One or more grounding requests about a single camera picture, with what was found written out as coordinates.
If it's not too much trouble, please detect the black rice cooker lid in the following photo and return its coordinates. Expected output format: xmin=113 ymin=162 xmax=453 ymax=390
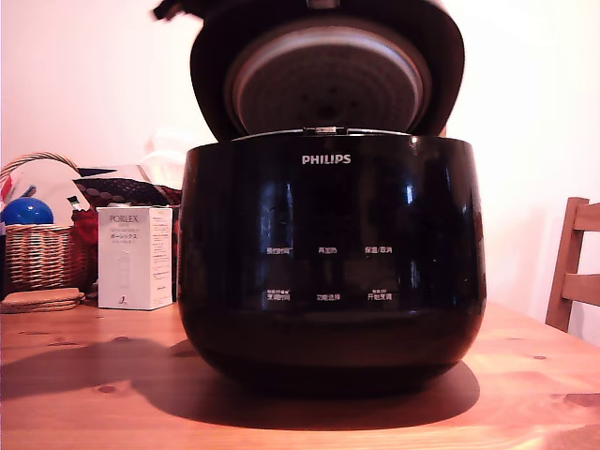
xmin=188 ymin=0 xmax=467 ymax=143

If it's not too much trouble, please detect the black Philips rice cooker body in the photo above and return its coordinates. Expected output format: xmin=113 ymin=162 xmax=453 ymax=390
xmin=176 ymin=125 xmax=488 ymax=391

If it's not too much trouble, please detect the white tissue sheet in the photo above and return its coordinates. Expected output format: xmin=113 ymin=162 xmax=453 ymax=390
xmin=138 ymin=131 xmax=189 ymax=189

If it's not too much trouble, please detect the floral tissue box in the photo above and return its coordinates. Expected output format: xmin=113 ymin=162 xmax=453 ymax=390
xmin=73 ymin=164 xmax=185 ymax=210

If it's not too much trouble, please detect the white Porlex carton box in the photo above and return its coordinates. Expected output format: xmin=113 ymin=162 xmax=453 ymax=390
xmin=97 ymin=205 xmax=175 ymax=311

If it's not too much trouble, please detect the shiny blue ball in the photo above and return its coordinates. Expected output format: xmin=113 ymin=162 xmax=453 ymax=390
xmin=0 ymin=196 xmax=56 ymax=228

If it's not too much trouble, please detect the woven wicker basket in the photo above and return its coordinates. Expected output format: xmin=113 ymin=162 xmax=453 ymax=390
xmin=0 ymin=150 xmax=97 ymax=294

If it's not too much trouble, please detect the stack of cork coasters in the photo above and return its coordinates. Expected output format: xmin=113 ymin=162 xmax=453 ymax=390
xmin=0 ymin=287 xmax=86 ymax=315

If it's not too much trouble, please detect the wooden chair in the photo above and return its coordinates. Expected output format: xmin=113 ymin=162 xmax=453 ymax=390
xmin=545 ymin=197 xmax=600 ymax=335

